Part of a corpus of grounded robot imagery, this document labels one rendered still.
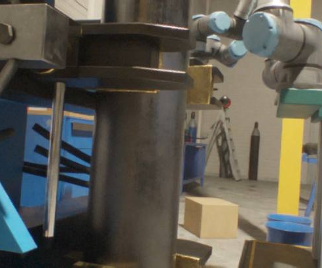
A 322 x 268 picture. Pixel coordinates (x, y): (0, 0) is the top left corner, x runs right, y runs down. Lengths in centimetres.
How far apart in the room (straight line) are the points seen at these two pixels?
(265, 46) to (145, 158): 80
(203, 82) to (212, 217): 274
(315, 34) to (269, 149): 1000
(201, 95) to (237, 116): 1071
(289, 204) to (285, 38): 208
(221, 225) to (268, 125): 809
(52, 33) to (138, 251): 47
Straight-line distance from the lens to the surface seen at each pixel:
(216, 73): 103
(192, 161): 782
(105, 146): 88
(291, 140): 341
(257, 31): 154
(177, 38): 71
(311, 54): 166
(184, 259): 105
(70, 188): 235
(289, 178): 341
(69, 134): 228
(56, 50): 69
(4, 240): 73
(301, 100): 160
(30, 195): 240
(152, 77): 69
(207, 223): 367
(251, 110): 1169
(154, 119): 86
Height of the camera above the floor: 80
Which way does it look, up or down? 1 degrees up
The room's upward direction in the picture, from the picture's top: 4 degrees clockwise
